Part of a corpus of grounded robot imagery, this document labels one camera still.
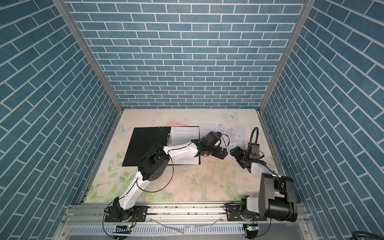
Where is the text printed paper sheet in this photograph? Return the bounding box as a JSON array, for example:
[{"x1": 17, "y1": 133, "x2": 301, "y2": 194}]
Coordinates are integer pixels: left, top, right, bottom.
[{"x1": 168, "y1": 126, "x2": 200, "y2": 165}]

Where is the red folder with black inside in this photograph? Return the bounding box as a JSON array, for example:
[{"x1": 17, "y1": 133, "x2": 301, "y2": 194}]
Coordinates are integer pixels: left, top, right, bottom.
[{"x1": 122, "y1": 127, "x2": 171, "y2": 167}]

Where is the technical drawing paper sheet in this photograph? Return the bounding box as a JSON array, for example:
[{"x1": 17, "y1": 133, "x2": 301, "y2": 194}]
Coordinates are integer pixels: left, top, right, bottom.
[{"x1": 217, "y1": 124, "x2": 245, "y2": 152}]

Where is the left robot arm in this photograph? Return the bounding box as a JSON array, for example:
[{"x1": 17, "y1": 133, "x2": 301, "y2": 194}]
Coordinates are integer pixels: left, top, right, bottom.
[{"x1": 112, "y1": 140, "x2": 228, "y2": 220}]

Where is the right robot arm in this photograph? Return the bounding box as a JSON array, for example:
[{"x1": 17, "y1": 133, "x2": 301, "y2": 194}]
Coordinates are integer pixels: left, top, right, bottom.
[{"x1": 230, "y1": 147, "x2": 298, "y2": 222}]

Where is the text paper sheet far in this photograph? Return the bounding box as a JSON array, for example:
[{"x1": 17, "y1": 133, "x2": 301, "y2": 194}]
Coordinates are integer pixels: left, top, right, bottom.
[{"x1": 198, "y1": 121, "x2": 222, "y2": 138}]

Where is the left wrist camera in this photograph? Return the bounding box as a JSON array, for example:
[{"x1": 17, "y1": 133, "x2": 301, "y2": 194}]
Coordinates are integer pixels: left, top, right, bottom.
[{"x1": 205, "y1": 131, "x2": 222, "y2": 146}]

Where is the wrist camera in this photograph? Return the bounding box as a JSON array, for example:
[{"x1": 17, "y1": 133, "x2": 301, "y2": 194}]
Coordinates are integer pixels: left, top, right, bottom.
[
  {"x1": 205, "y1": 131, "x2": 222, "y2": 146},
  {"x1": 248, "y1": 143, "x2": 260, "y2": 155}
]

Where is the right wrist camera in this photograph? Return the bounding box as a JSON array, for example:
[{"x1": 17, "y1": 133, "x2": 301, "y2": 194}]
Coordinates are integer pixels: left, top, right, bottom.
[{"x1": 248, "y1": 143, "x2": 260, "y2": 155}]

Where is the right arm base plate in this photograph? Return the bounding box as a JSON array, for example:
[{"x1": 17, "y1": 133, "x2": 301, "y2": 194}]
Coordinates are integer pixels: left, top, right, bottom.
[{"x1": 223, "y1": 203, "x2": 267, "y2": 222}]

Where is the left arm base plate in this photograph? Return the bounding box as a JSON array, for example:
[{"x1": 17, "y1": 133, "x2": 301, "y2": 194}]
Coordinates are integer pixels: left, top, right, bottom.
[{"x1": 104, "y1": 206, "x2": 148, "y2": 223}]

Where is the black cable bottom right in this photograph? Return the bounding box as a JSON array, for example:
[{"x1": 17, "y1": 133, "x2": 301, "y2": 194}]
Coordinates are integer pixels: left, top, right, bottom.
[{"x1": 349, "y1": 230, "x2": 384, "y2": 240}]

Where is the aluminium front rail frame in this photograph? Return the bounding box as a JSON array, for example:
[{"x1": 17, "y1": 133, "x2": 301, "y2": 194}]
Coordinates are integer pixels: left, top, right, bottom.
[{"x1": 53, "y1": 202, "x2": 317, "y2": 240}]

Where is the aluminium right corner post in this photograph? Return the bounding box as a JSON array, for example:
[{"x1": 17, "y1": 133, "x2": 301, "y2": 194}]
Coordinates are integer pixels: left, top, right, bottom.
[{"x1": 259, "y1": 0, "x2": 316, "y2": 113}]

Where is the aluminium corner post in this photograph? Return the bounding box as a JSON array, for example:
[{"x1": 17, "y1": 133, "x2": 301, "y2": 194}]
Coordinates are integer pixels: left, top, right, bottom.
[
  {"x1": 259, "y1": 0, "x2": 316, "y2": 113},
  {"x1": 52, "y1": 0, "x2": 124, "y2": 114}
]

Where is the aluminium left corner post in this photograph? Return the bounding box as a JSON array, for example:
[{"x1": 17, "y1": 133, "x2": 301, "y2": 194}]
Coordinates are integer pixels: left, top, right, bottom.
[{"x1": 52, "y1": 0, "x2": 124, "y2": 114}]

